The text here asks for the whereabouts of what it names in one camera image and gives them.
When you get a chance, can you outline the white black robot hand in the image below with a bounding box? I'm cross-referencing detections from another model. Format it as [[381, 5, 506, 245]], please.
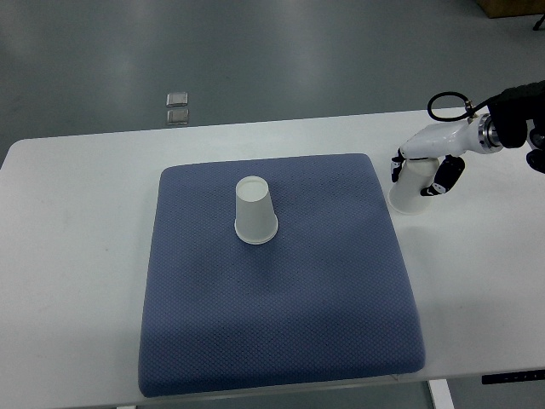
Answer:
[[391, 113, 503, 197]]

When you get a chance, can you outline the white paper cup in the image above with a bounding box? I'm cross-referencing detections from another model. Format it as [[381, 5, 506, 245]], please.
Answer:
[[387, 158, 439, 215], [234, 176, 278, 245]]

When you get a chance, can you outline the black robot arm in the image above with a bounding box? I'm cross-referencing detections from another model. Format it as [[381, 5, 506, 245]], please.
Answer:
[[486, 81, 544, 174]]

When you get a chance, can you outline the brown cardboard box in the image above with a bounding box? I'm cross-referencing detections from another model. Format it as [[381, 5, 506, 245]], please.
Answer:
[[476, 0, 544, 18]]

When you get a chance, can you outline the black tripod leg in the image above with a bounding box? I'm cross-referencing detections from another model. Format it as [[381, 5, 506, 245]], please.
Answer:
[[532, 14, 545, 31]]

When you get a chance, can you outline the blue grey cushion mat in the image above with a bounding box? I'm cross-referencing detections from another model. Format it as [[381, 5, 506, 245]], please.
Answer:
[[138, 153, 425, 397]]

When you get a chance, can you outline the white paper cup on cushion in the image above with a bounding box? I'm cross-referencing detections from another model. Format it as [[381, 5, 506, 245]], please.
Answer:
[[234, 176, 278, 245]]

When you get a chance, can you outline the black desk control panel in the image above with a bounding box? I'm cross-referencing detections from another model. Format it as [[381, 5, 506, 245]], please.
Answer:
[[481, 370, 545, 385]]

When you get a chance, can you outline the white table leg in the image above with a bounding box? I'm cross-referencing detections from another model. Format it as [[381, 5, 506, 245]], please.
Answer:
[[427, 379, 455, 409]]

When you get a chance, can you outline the lower metal floor plate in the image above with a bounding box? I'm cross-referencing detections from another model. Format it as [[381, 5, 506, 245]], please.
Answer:
[[167, 108, 189, 126]]

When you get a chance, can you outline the metal floor plate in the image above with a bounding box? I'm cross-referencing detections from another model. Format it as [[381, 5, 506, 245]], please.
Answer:
[[166, 91, 188, 107], [167, 108, 189, 126]]

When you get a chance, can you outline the upper metal floor plate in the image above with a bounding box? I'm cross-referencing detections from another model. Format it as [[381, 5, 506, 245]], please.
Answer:
[[166, 91, 188, 107]]

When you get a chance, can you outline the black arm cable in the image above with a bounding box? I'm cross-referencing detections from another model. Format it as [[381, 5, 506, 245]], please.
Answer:
[[427, 91, 502, 124]]

